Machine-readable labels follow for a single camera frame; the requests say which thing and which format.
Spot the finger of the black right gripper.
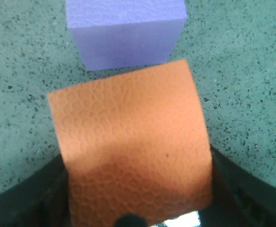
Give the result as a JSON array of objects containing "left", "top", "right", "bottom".
[{"left": 198, "top": 146, "right": 276, "bottom": 227}]

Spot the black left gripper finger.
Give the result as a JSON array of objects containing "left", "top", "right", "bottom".
[{"left": 0, "top": 155, "right": 68, "bottom": 227}]

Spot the orange foam cube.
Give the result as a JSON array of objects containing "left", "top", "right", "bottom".
[{"left": 48, "top": 59, "right": 213, "bottom": 227}]

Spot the purple foam cube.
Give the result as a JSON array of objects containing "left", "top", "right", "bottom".
[{"left": 65, "top": 0, "right": 187, "bottom": 71}]

